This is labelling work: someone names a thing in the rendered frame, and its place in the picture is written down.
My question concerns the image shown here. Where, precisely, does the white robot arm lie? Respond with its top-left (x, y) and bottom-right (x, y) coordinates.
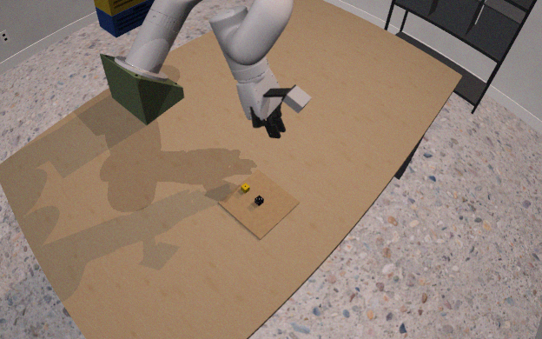
top-left (115, 0), bottom-right (312, 114)

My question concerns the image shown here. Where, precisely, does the black die with white pips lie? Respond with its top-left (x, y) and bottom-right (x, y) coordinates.
top-left (254, 196), bottom-right (264, 206)

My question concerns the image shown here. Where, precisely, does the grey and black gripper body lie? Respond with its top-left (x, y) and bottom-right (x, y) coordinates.
top-left (236, 68), bottom-right (282, 121)

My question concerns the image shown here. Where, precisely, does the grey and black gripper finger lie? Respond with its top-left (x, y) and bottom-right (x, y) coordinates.
top-left (270, 102), bottom-right (286, 132)
top-left (250, 107), bottom-right (281, 138)

